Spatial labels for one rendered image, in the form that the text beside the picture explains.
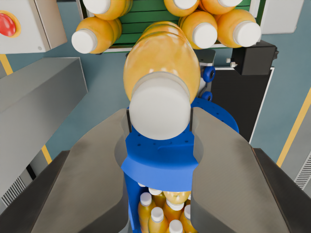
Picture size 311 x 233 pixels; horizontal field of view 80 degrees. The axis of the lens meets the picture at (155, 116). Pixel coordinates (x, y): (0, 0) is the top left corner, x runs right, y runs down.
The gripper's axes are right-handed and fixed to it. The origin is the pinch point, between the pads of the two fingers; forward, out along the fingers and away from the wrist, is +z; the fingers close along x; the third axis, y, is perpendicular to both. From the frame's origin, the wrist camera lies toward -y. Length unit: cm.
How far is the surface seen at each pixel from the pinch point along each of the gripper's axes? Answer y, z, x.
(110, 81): 49, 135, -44
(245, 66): 8.5, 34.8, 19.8
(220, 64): 38, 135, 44
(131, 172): 22.4, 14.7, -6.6
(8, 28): -3.1, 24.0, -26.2
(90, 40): -0.5, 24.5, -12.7
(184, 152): 18.1, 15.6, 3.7
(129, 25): -0.7, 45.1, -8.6
